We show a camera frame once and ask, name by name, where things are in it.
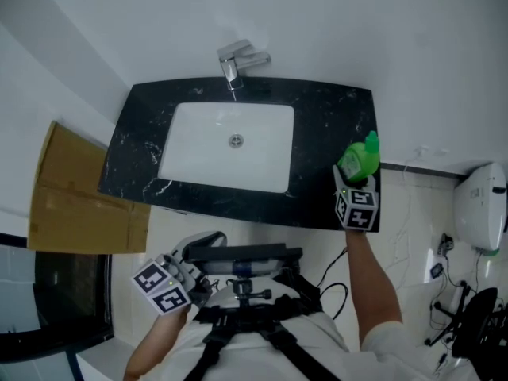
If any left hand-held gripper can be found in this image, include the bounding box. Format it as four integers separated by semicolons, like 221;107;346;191
132;231;229;317

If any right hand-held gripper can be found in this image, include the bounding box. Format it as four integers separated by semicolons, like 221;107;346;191
332;164;379;233

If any green cleaner bottle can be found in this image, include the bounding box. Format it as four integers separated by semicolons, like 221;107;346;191
337;130;382;183

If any person's right forearm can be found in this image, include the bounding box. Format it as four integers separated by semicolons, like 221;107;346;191
344;228;402;353

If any person's left forearm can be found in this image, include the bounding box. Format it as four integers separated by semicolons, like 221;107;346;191
122;306;189;381

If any black marble vanity top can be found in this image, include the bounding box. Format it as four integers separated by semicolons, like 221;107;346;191
97;76;383;233

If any black framed glass door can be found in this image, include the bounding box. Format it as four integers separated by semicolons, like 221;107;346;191
0;232;115;364

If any person's white shirt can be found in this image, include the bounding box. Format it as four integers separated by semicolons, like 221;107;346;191
168;275;440;381

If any brown cardboard box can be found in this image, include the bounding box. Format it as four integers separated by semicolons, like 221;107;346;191
26;120;152;255

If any black chest harness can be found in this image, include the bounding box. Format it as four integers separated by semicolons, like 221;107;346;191
189;272;350;381

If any white sink basin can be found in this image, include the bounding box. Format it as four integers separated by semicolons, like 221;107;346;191
157;101;296;194

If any chrome faucet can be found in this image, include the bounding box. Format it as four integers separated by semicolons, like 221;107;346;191
216;39;272;92

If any black office chair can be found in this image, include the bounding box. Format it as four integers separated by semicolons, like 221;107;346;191
425;279;508;361

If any black chest mount tray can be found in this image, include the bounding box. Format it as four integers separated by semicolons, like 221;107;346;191
185;243;304;278

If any black cable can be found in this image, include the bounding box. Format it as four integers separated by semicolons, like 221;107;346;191
316;247;351;321

